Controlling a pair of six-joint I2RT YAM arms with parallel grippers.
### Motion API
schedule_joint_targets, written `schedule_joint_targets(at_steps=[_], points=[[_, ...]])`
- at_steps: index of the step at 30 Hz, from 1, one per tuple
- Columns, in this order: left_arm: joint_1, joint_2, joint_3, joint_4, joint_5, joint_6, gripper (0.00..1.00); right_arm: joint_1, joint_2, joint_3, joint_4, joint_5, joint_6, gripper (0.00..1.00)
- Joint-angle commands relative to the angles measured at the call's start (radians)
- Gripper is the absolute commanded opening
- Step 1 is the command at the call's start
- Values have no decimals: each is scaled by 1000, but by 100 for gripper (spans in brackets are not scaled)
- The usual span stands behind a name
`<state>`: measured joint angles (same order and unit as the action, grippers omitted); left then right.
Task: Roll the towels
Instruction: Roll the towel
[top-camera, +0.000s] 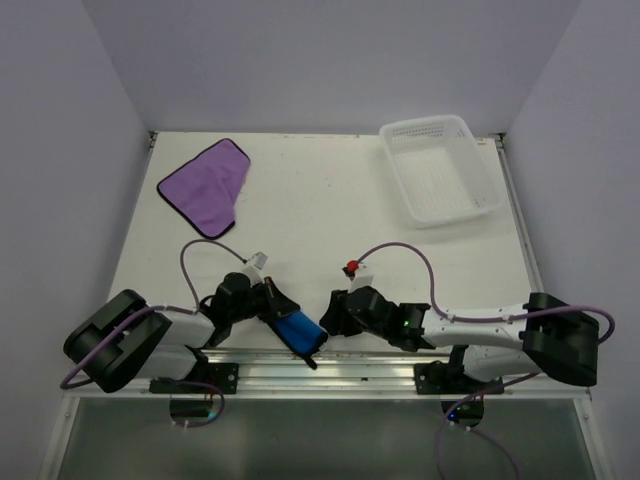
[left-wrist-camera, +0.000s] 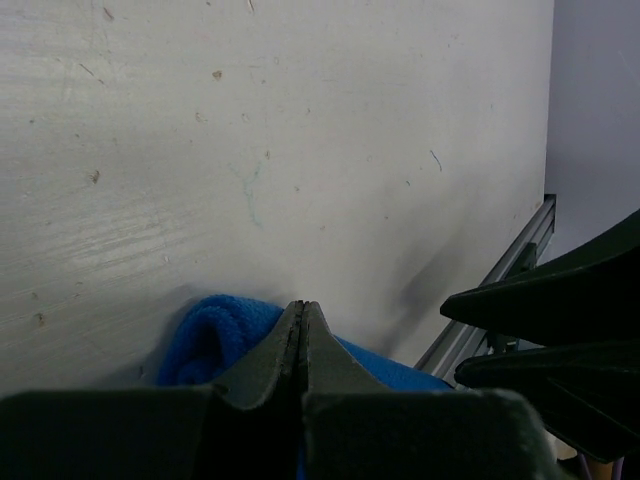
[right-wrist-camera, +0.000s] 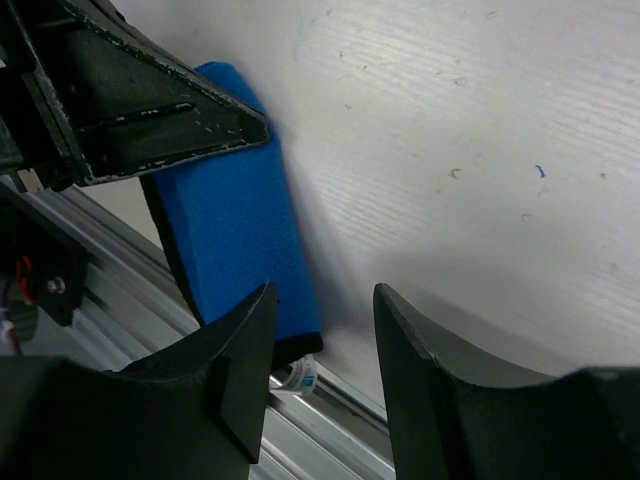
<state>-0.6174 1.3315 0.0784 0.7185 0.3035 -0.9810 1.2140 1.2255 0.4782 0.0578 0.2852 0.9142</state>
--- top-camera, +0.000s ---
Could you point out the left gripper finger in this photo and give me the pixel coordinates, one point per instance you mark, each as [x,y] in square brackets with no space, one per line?
[271,315]
[275,298]

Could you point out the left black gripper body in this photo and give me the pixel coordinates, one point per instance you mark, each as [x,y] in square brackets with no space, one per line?
[257,296]

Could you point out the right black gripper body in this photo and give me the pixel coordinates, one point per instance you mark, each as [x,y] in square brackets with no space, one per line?
[357,326]

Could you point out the blue towel black trim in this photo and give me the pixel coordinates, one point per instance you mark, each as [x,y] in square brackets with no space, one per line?
[301,336]

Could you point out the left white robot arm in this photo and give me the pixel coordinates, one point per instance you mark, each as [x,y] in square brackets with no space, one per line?
[115,343]

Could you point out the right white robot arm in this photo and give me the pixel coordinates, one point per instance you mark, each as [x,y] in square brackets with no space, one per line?
[542,335]

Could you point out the purple towel black trim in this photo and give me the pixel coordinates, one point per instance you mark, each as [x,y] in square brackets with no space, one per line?
[204,190]

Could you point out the white plastic basket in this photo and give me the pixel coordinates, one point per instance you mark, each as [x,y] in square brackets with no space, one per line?
[440,172]

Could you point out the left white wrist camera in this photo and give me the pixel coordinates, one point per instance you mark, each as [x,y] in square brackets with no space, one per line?
[254,265]

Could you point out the aluminium mounting rail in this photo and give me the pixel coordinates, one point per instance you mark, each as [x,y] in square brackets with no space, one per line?
[266,374]

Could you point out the left black base bracket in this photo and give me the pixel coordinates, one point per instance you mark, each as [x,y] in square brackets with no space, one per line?
[224,376]

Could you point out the black base bracket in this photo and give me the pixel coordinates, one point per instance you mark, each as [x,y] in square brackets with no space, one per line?
[437,378]
[224,376]

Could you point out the right black base bracket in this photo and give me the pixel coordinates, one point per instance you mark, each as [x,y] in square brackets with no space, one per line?
[437,378]

